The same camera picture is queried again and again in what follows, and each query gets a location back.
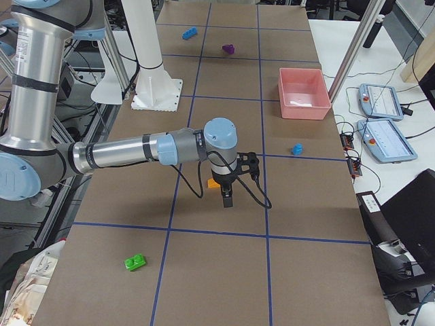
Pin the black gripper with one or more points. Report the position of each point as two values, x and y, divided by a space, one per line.
223 180

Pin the orange toy block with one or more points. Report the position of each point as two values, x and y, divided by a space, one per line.
211 184

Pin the purple toy block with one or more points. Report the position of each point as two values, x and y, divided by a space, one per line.
228 48

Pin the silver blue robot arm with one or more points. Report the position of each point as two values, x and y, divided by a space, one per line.
9 43
31 161

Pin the pink plastic box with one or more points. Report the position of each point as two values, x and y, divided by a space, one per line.
303 94

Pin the black orange connector box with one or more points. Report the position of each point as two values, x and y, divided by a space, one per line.
346 141

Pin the small blue toy block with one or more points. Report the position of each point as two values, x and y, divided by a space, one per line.
297 149

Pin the green toy block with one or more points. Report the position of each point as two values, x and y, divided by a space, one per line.
135 262

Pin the lower teach pendant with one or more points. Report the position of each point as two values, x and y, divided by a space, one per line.
385 141

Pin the teach pendant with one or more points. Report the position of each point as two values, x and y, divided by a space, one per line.
379 101
385 141

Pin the long blue toy block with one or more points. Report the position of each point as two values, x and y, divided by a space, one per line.
189 33

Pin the black office chair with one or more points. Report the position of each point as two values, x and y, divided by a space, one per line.
401 235

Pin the upper teach pendant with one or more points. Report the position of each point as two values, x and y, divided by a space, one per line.
379 101

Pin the black bottle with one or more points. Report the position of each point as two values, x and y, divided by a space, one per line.
374 31

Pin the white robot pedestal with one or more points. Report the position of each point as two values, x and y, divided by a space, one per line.
154 87

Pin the aluminium frame post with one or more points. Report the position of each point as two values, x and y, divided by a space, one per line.
371 13

